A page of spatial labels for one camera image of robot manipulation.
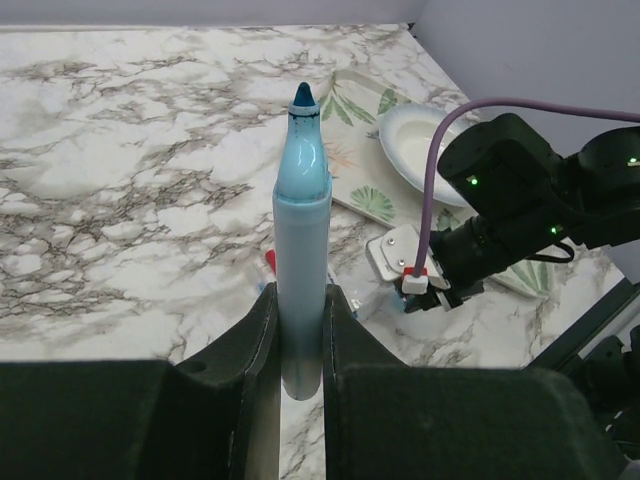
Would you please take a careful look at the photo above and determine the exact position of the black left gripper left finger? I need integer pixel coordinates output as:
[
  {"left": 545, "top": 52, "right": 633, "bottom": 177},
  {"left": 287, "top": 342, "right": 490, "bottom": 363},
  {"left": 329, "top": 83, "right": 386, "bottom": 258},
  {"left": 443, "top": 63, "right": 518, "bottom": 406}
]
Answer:
[{"left": 1, "top": 286, "right": 280, "bottom": 479}]

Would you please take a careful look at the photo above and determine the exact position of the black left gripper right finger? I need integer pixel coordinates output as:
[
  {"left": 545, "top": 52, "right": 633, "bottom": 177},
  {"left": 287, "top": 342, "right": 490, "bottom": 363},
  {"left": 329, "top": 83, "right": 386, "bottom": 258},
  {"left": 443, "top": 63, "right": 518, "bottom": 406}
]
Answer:
[{"left": 323, "top": 287, "right": 625, "bottom": 479}]

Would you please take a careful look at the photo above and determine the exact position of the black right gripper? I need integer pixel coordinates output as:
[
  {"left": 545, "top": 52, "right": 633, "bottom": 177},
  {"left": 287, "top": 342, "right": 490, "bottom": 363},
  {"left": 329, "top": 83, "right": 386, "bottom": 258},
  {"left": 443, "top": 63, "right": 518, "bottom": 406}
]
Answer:
[{"left": 402, "top": 229, "right": 485, "bottom": 313}]

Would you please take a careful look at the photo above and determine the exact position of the white marker red tip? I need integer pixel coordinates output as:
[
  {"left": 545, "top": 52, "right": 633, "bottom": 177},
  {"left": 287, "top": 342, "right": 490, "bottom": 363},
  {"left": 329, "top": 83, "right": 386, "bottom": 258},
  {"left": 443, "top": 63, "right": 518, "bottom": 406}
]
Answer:
[{"left": 264, "top": 249, "right": 277, "bottom": 279}]

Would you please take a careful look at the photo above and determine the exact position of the light blue rectangular block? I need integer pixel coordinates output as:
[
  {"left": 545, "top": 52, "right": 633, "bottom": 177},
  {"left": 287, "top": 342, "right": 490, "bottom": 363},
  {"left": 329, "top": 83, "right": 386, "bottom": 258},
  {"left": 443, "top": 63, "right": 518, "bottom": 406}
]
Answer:
[{"left": 272, "top": 82, "right": 332, "bottom": 401}]

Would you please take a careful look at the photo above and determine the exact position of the light blue eraser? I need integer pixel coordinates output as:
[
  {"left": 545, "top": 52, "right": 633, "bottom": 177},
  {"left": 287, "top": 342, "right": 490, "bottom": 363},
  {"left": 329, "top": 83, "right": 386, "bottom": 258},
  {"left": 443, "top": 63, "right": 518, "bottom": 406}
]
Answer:
[{"left": 392, "top": 291, "right": 405, "bottom": 313}]

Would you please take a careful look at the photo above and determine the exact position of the white marker blue end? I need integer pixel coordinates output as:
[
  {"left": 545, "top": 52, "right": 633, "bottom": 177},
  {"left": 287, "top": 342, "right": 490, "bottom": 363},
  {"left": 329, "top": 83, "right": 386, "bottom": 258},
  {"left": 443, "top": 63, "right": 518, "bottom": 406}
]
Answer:
[{"left": 327, "top": 266, "right": 359, "bottom": 318}]

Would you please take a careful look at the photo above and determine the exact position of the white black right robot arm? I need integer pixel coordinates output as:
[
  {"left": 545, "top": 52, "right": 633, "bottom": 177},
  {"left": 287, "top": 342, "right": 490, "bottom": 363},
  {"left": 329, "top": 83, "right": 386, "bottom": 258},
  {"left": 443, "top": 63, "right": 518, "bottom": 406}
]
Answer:
[{"left": 402, "top": 114, "right": 639, "bottom": 313}]

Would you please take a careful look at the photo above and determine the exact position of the floral leaf pattern tray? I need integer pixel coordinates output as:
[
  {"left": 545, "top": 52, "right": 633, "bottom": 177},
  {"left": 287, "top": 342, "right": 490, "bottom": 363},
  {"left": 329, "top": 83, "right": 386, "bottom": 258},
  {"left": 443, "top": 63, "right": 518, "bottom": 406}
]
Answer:
[{"left": 319, "top": 69, "right": 556, "bottom": 300}]

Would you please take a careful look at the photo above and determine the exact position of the white plate blue rim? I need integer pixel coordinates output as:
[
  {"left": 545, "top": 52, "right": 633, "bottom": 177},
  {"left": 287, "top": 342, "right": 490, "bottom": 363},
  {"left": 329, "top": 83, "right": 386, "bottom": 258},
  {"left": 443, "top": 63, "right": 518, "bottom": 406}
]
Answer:
[{"left": 378, "top": 103, "right": 470, "bottom": 208}]

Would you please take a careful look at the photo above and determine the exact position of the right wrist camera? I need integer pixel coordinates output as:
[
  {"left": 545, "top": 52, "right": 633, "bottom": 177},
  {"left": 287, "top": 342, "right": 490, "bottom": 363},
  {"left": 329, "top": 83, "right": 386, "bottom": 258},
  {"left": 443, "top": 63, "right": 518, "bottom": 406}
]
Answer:
[{"left": 365, "top": 225, "right": 451, "bottom": 295}]

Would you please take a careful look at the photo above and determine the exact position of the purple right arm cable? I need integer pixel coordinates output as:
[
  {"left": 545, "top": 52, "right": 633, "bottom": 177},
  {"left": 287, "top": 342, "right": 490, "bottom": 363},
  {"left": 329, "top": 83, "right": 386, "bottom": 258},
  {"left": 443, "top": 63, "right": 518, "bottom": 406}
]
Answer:
[{"left": 413, "top": 96, "right": 640, "bottom": 279}]

